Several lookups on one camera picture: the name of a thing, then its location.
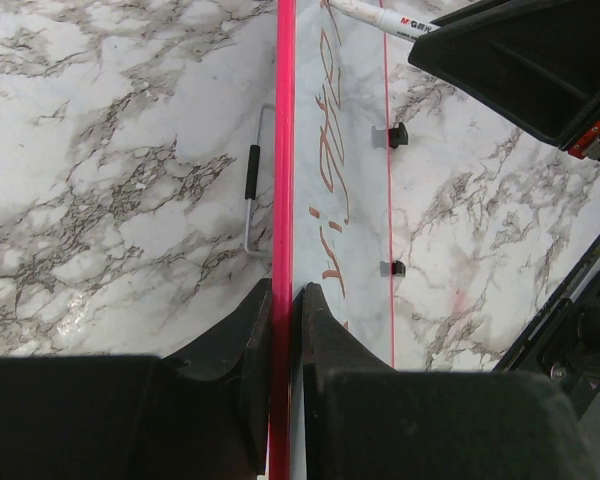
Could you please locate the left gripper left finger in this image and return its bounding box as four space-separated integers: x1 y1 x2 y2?
0 279 272 479

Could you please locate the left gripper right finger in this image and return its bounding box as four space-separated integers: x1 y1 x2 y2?
301 283 590 479

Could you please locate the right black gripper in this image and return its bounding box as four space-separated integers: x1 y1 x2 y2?
408 0 600 162

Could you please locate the white whiteboard marker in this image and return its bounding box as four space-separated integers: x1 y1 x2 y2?
329 0 439 43

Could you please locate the pink framed whiteboard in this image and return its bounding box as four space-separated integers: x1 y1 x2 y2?
269 1 395 479

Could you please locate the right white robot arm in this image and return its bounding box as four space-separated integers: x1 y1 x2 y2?
409 1 600 414

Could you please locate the black whiteboard stand clip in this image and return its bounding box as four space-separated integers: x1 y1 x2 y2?
388 122 409 150

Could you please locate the metal wire whiteboard stand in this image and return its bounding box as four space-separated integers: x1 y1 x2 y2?
243 103 275 258

